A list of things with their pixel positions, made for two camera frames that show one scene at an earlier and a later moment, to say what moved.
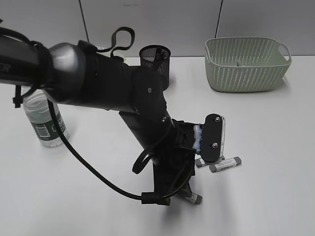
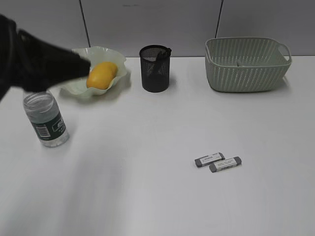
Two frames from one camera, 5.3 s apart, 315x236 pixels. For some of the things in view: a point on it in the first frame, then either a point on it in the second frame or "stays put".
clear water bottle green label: x=37 y=105 stays put
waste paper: x=239 y=64 stays put
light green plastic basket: x=239 y=64 stays put
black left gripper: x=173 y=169 → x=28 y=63
